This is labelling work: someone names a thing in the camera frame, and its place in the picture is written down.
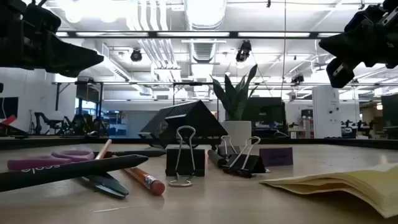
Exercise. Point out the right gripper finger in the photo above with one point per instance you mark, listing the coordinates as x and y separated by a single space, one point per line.
348 46
340 74

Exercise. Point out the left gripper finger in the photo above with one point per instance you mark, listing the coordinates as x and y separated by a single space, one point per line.
74 60

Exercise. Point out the orange pencil with pink eraser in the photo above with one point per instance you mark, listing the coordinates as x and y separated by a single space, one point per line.
104 149
143 179

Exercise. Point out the purple sticky note pad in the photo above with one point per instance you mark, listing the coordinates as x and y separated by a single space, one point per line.
276 157

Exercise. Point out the black pen with white logo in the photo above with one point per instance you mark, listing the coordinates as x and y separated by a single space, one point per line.
77 170

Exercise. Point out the plain black pen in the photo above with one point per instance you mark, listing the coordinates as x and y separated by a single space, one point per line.
140 153

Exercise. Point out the yellow sticky note pad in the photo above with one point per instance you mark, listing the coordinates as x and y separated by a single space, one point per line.
367 186

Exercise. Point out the small black binder clip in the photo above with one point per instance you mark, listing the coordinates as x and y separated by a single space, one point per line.
248 165
224 151

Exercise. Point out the black mesh desk organizer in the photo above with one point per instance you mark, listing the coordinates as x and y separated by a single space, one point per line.
192 119

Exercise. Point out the large black binder clip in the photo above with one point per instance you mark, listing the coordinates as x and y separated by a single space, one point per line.
185 161

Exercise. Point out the black marker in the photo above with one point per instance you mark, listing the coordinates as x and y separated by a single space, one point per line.
216 158

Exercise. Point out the black ceiling spotlight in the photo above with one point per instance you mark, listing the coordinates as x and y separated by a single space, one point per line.
297 79
136 55
243 51

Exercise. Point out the dark screen at room edge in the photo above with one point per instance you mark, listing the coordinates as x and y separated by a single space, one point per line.
390 110

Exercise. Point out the black computer monitor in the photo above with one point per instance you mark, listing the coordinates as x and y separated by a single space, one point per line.
267 112

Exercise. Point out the red slanted bar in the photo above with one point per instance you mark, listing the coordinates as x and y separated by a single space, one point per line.
8 120

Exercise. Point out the green snake plant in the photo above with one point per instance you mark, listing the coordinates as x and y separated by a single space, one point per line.
236 99

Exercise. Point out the white plant pot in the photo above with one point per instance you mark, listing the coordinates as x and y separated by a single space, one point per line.
237 132

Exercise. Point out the black overhead crossbar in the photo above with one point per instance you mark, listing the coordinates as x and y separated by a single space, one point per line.
192 34

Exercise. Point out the dark wall screen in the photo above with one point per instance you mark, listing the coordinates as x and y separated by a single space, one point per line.
8 108

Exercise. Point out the black aluminium table frame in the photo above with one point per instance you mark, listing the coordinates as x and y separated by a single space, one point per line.
62 142

